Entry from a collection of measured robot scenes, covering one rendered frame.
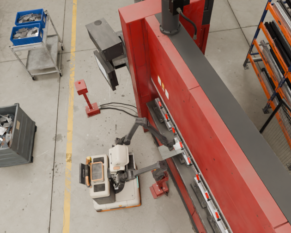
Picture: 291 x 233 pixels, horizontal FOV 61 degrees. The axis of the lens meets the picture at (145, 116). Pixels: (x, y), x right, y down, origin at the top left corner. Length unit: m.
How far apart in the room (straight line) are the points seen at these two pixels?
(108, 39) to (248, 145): 1.89
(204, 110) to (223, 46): 3.91
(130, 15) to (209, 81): 1.08
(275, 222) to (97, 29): 2.55
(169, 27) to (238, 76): 3.06
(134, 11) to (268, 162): 1.83
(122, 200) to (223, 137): 2.26
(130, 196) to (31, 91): 3.04
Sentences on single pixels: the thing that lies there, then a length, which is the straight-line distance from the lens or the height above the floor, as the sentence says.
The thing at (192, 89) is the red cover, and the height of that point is 2.30.
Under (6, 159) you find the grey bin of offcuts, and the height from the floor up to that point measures 0.37.
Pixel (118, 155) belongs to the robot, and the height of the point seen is 1.39.
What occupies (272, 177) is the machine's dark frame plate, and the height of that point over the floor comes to 2.30.
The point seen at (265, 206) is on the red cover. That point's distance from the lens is 1.70.
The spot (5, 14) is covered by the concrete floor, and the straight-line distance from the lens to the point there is 7.78.
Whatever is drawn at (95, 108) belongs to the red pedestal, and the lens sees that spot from 4.63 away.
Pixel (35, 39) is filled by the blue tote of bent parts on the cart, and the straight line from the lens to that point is 4.99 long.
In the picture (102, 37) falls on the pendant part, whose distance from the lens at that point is 3.00.
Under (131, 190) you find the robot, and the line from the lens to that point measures 3.73.
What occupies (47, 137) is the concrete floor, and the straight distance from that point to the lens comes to 4.78.
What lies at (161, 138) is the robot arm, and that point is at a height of 1.31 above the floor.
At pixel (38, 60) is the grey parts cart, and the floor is 0.33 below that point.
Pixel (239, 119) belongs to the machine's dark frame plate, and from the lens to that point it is 1.88.
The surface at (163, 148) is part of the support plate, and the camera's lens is 3.12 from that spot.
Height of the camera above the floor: 3.87
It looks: 59 degrees down
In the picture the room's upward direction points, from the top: 8 degrees counter-clockwise
